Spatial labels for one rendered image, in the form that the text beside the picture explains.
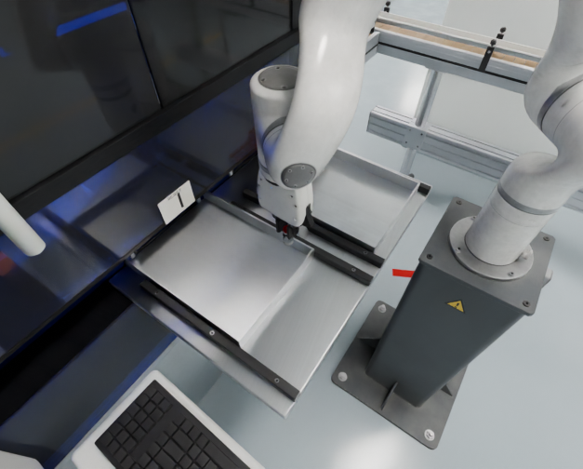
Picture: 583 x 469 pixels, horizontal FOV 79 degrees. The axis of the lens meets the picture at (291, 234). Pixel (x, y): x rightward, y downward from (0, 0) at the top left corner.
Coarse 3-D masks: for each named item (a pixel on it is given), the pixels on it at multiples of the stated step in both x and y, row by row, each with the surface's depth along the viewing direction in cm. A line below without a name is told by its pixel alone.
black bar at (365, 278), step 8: (256, 216) 87; (272, 224) 85; (304, 240) 82; (320, 248) 81; (320, 256) 80; (328, 256) 79; (336, 264) 78; (344, 264) 78; (344, 272) 78; (352, 272) 77; (360, 272) 77; (360, 280) 77; (368, 280) 75
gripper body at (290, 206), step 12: (264, 180) 61; (264, 192) 63; (276, 192) 60; (288, 192) 59; (300, 192) 58; (264, 204) 66; (276, 204) 63; (288, 204) 61; (300, 204) 60; (312, 204) 64; (276, 216) 66; (288, 216) 63; (300, 216) 62
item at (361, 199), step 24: (336, 168) 101; (360, 168) 101; (384, 168) 96; (312, 192) 95; (336, 192) 95; (360, 192) 95; (384, 192) 95; (408, 192) 95; (312, 216) 85; (336, 216) 89; (360, 216) 89; (384, 216) 89; (360, 240) 80
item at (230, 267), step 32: (192, 224) 87; (224, 224) 87; (256, 224) 86; (160, 256) 81; (192, 256) 81; (224, 256) 81; (256, 256) 81; (288, 256) 81; (160, 288) 75; (192, 288) 76; (224, 288) 76; (256, 288) 76; (288, 288) 76; (224, 320) 71; (256, 320) 68
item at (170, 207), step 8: (184, 184) 72; (176, 192) 71; (184, 192) 73; (168, 200) 71; (176, 200) 72; (184, 200) 75; (192, 200) 77; (160, 208) 70; (168, 208) 72; (176, 208) 74; (184, 208) 76; (168, 216) 73; (176, 216) 75
